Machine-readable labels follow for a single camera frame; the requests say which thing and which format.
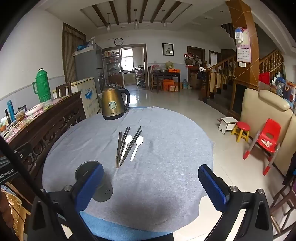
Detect wooden pillar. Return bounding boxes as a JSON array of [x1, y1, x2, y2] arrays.
[[226, 0, 259, 91]]

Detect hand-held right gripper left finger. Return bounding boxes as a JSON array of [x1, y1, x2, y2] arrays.
[[24, 163, 104, 241]]

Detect red and yellow stool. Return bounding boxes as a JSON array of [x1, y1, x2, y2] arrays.
[[231, 122, 251, 142]]

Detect white chest freezer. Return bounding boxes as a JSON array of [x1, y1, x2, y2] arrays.
[[53, 77, 100, 118]]

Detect brown wooden armchair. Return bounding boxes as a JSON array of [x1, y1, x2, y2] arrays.
[[270, 176, 296, 239]]

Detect blue tablecloth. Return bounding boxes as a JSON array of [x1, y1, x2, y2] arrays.
[[80, 212, 175, 238]]

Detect gold electric kettle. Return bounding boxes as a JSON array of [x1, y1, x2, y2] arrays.
[[101, 85, 130, 120]]

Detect person's legs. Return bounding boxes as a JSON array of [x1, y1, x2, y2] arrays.
[[92, 232, 174, 241]]

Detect glass display cabinet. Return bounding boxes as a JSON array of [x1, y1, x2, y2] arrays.
[[102, 50, 124, 87]]

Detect brown wooden door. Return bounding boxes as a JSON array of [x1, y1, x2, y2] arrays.
[[62, 23, 86, 84]]

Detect carved wooden sideboard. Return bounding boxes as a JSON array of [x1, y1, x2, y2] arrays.
[[0, 91, 87, 186]]

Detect grey refrigerator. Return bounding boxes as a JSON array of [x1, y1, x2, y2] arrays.
[[73, 44, 103, 93]]

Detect white hanging bag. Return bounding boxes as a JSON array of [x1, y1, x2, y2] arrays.
[[235, 27, 244, 43]]

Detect framed wall picture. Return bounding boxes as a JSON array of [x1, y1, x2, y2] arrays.
[[162, 43, 174, 56]]

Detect white bowl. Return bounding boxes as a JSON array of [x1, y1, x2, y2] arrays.
[[25, 103, 44, 116]]

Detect red child chair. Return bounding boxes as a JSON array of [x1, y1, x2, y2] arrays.
[[243, 119, 281, 175]]

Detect grey metal utensil holder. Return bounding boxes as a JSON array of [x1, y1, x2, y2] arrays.
[[75, 160, 114, 202]]

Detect orange cardboard box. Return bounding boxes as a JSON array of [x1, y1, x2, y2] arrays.
[[163, 79, 179, 92]]

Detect green thermos flask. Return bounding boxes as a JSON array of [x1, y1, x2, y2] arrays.
[[32, 68, 52, 103]]

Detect blue drink bottle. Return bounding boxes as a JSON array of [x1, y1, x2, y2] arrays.
[[7, 100, 16, 122]]

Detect black cable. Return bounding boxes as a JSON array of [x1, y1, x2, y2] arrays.
[[0, 136, 51, 204]]

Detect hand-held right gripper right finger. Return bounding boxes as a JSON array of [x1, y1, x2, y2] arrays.
[[198, 164, 274, 241]]

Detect white plastic spoon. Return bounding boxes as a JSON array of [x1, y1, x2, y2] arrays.
[[121, 135, 133, 160], [130, 136, 144, 162]]

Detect slatted wooden chair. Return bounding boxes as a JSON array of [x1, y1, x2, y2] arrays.
[[147, 66, 158, 91]]

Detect small white stool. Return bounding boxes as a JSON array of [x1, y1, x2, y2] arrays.
[[218, 117, 238, 134]]

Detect dark wooden dining table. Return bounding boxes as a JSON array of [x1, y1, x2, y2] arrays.
[[151, 71, 181, 93]]

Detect beige sofa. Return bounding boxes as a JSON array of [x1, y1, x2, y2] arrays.
[[240, 88, 296, 176]]

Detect wooden stair railing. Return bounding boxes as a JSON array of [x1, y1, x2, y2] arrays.
[[199, 49, 285, 102]]

